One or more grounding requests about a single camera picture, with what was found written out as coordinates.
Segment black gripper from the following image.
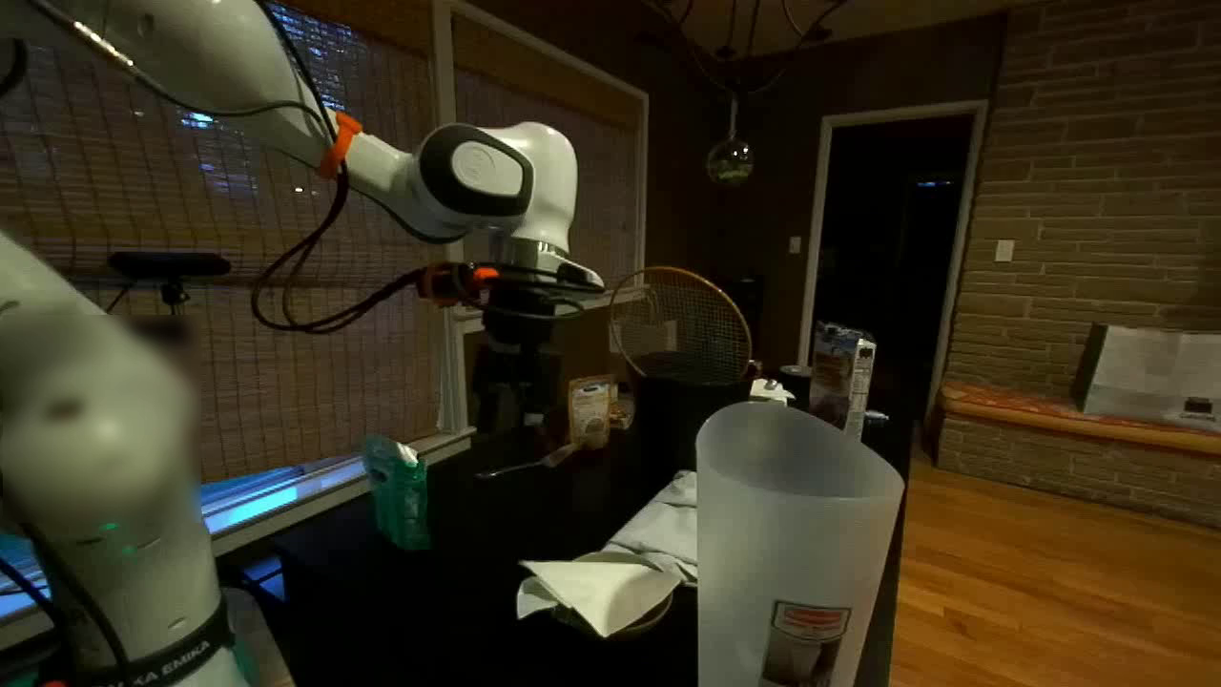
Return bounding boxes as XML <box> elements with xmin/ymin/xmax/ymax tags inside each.
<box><xmin>472</xmin><ymin>262</ymin><xmax>600</xmax><ymax>436</ymax></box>

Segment teal packet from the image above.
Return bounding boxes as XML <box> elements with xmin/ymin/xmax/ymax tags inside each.
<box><xmin>363</xmin><ymin>436</ymin><xmax>431</xmax><ymax>552</ymax></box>

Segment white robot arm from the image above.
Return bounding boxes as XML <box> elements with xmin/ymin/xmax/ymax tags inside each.
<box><xmin>0</xmin><ymin>0</ymin><xmax>594</xmax><ymax>687</ymax></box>

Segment translucent white plastic jar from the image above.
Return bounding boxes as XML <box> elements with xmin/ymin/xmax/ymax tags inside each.
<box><xmin>695</xmin><ymin>399</ymin><xmax>904</xmax><ymax>687</ymax></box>

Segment white cloth on table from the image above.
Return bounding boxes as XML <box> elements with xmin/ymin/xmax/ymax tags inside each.
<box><xmin>605</xmin><ymin>468</ymin><xmax>699</xmax><ymax>586</ymax></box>

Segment white folded napkin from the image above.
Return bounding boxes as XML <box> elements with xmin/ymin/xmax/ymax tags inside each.
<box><xmin>516</xmin><ymin>558</ymin><xmax>679</xmax><ymax>637</ymax></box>

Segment hanging glass globe lamp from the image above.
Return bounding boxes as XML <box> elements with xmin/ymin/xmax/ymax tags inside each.
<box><xmin>706</xmin><ymin>100</ymin><xmax>754</xmax><ymax>188</ymax></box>

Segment black camera on stand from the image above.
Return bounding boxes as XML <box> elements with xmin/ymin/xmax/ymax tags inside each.
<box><xmin>108</xmin><ymin>252</ymin><xmax>231</xmax><ymax>344</ymax></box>

